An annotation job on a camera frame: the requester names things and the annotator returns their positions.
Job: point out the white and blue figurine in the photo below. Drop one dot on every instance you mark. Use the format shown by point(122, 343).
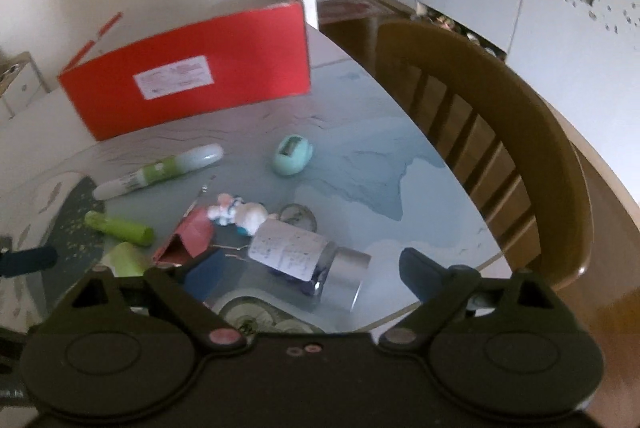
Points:
point(247, 215)

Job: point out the teal egg-shaped sharpener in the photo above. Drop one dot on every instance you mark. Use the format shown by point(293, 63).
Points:
point(295, 161)

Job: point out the white cardboard box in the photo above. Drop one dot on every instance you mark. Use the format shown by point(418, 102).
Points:
point(200, 48)

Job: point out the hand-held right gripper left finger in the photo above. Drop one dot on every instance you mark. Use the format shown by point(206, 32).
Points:
point(202, 280)

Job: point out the row of shoes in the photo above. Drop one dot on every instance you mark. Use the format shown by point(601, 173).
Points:
point(450, 26)

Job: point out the white green tube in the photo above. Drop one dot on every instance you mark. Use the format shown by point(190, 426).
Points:
point(160, 171)

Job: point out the glass jar with silver lid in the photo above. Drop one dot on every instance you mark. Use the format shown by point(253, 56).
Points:
point(300, 253)

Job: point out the small red pouch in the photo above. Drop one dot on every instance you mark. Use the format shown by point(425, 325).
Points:
point(195, 233)

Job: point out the thin metal pin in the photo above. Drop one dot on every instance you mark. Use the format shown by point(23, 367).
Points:
point(199, 195)

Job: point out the white cabinet with stickers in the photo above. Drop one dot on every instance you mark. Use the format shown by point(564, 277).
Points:
point(575, 48)

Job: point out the small white drawer unit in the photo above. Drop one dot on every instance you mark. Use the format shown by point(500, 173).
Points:
point(20, 83)

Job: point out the green packet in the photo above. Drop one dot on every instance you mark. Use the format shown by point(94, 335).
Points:
point(120, 228)

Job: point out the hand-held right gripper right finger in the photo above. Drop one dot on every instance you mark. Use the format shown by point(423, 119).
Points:
point(420, 275)

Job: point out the light green cylinder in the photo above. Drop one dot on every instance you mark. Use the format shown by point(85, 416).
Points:
point(125, 258)

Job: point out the wooden chair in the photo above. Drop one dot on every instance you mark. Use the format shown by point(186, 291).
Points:
point(525, 118)

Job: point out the red patterned rug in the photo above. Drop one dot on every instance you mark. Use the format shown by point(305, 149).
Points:
point(350, 7)

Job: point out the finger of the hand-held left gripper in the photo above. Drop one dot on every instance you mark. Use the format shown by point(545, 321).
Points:
point(30, 260)

